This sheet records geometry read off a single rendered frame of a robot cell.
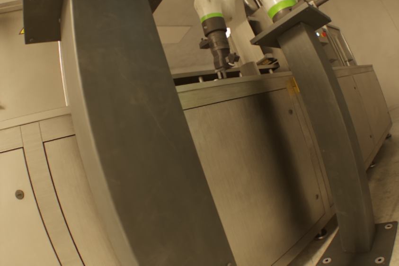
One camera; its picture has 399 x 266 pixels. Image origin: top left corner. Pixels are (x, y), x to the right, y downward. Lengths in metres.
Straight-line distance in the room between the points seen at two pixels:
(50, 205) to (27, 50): 0.55
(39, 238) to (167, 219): 0.38
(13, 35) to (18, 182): 0.56
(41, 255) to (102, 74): 0.44
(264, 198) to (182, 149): 0.53
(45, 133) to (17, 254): 0.29
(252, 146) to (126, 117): 0.55
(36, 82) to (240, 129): 0.69
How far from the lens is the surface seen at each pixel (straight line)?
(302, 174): 0.92
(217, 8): 0.90
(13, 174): 0.56
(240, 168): 0.69
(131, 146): 0.24
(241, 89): 0.77
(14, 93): 0.82
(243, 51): 1.57
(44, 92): 0.79
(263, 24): 1.54
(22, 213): 0.56
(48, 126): 0.56
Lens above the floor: 0.61
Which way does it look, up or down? 8 degrees up
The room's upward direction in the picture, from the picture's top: 19 degrees counter-clockwise
